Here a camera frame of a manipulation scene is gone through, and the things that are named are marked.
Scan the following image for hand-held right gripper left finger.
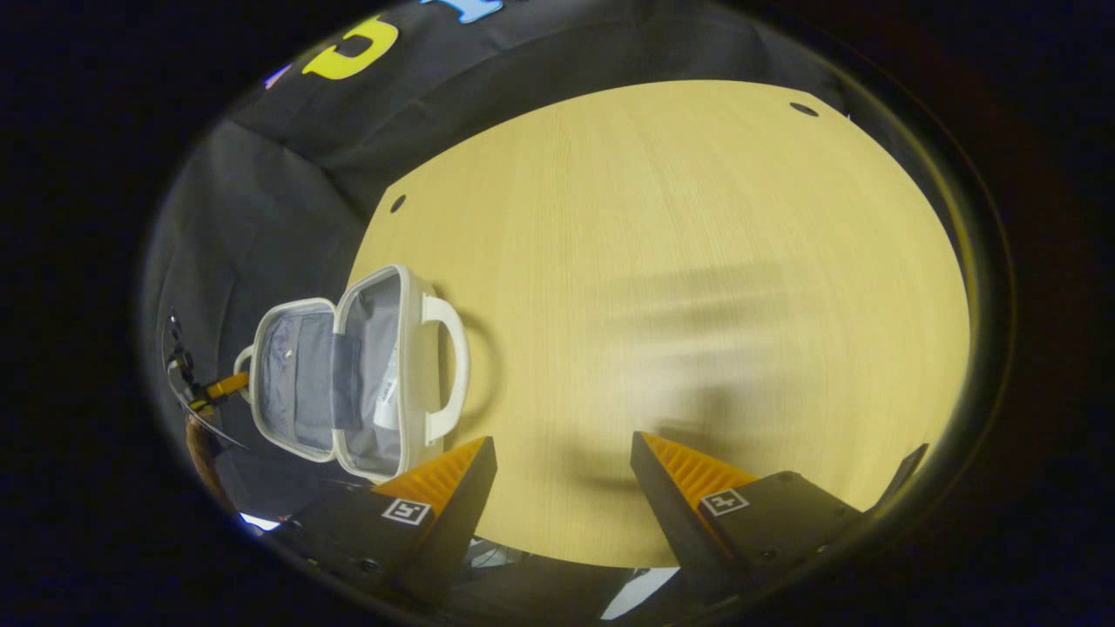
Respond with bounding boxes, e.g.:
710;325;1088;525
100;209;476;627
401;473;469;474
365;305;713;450
277;435;499;608

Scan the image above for black backdrop cloth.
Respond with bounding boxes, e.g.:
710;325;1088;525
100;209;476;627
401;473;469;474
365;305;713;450
144;0;959;523

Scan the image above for white suitcase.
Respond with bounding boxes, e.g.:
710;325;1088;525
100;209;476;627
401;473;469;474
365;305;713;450
233;264;471;485

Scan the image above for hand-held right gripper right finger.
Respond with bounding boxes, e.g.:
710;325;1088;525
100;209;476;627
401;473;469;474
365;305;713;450
630;431;864;603

